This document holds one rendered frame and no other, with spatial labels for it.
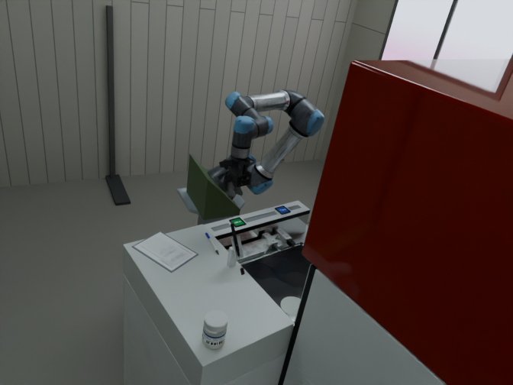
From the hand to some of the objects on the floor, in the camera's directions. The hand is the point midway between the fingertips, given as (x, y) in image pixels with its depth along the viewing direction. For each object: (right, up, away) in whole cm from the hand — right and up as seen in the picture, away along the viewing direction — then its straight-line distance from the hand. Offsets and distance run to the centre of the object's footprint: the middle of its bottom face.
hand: (230, 195), depth 179 cm
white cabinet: (+1, -107, +39) cm, 114 cm away
